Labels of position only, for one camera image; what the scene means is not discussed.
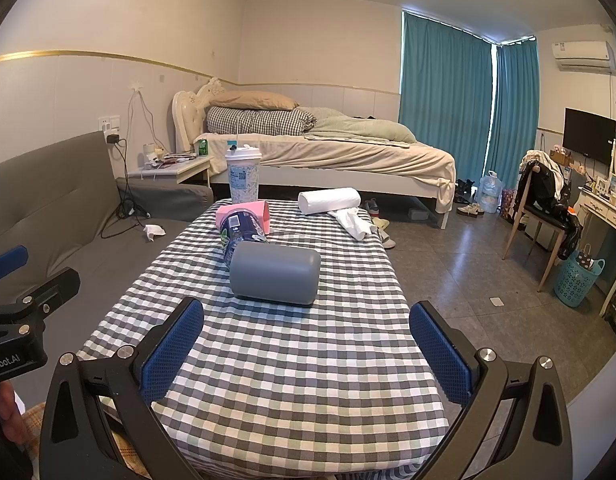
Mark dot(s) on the white lidded drink cup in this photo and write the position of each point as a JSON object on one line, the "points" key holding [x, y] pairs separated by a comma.
{"points": [[243, 177]]}

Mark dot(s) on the green can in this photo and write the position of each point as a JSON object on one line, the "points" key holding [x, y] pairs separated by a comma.
{"points": [[202, 147]]}

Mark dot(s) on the narrow teal curtain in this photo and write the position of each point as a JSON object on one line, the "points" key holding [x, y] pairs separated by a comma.
{"points": [[513, 120]]}

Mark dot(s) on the white nightstand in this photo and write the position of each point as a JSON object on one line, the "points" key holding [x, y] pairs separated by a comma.
{"points": [[178, 167]]}

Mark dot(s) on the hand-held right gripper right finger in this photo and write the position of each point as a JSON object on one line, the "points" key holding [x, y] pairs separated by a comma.
{"points": [[440, 355]]}

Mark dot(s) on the beige pillow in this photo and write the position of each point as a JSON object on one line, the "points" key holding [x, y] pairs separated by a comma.
{"points": [[253, 101]]}

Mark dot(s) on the pale slippers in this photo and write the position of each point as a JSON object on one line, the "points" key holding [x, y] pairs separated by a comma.
{"points": [[385, 232]]}

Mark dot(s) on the checked duvet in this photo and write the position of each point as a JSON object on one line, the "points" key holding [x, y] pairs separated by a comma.
{"points": [[258, 121]]}

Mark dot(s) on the black and white jacket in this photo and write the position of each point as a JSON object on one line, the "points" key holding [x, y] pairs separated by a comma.
{"points": [[550, 190]]}

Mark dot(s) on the person's left hand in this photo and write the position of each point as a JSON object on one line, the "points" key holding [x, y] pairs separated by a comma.
{"points": [[10, 412]]}

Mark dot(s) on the white dressing table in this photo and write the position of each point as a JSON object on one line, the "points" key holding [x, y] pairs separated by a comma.
{"points": [[605, 212]]}

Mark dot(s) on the black charger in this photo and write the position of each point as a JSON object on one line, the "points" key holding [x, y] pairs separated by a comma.
{"points": [[113, 139]]}

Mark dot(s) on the black shoes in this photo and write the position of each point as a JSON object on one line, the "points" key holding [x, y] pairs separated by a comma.
{"points": [[465, 187]]}

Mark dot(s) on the checked tablecloth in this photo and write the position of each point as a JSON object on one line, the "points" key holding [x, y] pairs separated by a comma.
{"points": [[288, 360]]}

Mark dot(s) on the white wall outlet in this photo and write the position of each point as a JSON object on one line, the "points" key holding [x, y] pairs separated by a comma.
{"points": [[109, 123]]}

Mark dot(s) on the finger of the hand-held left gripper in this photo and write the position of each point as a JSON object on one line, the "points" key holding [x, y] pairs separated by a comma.
{"points": [[44, 290], [7, 261]]}

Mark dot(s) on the blue laundry basket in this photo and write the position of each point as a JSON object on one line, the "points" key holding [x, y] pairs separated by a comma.
{"points": [[575, 285]]}

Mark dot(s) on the wooden chair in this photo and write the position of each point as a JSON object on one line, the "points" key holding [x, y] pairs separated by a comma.
{"points": [[530, 220]]}

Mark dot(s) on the dark blue snack canister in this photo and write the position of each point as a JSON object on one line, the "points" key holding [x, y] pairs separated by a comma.
{"points": [[243, 232]]}

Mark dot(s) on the grey cup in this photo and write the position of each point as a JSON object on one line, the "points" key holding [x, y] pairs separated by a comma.
{"points": [[275, 274]]}

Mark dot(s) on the clear water jug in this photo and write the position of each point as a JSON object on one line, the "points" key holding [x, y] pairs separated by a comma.
{"points": [[489, 195]]}

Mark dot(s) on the white paper scrap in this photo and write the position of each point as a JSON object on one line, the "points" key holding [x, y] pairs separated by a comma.
{"points": [[497, 301]]}

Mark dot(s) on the white paper towel roll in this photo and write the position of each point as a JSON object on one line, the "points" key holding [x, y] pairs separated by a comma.
{"points": [[328, 201]]}

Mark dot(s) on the white sneaker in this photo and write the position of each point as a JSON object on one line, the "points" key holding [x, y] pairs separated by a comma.
{"points": [[470, 210]]}

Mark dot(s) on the crumpled white cloth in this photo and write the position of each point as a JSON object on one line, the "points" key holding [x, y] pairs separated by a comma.
{"points": [[355, 224]]}

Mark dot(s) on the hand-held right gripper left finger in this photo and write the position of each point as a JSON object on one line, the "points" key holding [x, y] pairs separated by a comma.
{"points": [[172, 351]]}

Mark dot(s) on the white air conditioner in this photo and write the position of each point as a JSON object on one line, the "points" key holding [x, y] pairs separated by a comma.
{"points": [[583, 55]]}

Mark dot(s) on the wide teal curtain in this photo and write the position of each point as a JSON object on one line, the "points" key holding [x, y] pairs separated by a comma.
{"points": [[443, 95]]}

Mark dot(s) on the green blanket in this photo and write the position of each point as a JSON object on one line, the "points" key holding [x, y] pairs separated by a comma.
{"points": [[358, 127]]}

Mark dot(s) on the crumpled white tissue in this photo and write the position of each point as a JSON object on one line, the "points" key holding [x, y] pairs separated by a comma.
{"points": [[154, 231]]}

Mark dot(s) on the grey sofa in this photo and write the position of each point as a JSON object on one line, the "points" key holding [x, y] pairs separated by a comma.
{"points": [[53, 210]]}

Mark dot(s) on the white bed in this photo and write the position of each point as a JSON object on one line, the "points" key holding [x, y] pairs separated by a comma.
{"points": [[348, 160]]}

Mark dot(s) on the patterned gift bag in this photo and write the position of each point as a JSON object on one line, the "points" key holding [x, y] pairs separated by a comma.
{"points": [[508, 204]]}

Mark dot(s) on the pink box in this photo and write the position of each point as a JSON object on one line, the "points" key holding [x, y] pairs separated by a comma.
{"points": [[227, 216]]}

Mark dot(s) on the black television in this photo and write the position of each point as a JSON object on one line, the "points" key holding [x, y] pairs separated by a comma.
{"points": [[588, 135]]}

